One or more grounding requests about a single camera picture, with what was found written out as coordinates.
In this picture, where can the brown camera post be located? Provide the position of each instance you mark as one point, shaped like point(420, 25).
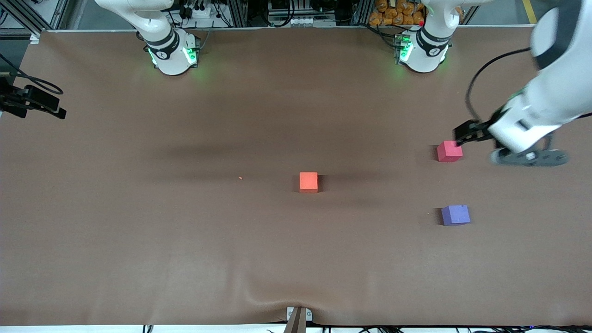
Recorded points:
point(297, 323)

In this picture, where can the metal clamp bracket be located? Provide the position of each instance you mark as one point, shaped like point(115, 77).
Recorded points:
point(290, 314)

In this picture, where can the brown table mat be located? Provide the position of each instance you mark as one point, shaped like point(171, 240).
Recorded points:
point(296, 259)

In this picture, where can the orange foam block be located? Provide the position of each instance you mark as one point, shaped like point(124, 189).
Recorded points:
point(308, 181)

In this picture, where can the red foam block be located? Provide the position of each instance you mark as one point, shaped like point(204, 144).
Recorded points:
point(447, 152)

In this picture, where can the bag of orange balls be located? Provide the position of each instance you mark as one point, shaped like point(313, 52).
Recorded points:
point(397, 13)

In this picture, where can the white power strip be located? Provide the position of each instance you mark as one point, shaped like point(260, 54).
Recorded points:
point(199, 11)

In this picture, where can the purple foam block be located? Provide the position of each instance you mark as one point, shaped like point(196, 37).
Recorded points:
point(455, 215)

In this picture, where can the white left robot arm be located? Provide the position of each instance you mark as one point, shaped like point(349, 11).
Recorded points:
point(555, 97)

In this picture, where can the aluminium frame strut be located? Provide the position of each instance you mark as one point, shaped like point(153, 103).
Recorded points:
point(27, 18)

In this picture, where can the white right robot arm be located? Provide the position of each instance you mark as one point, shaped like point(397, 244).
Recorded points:
point(169, 55)

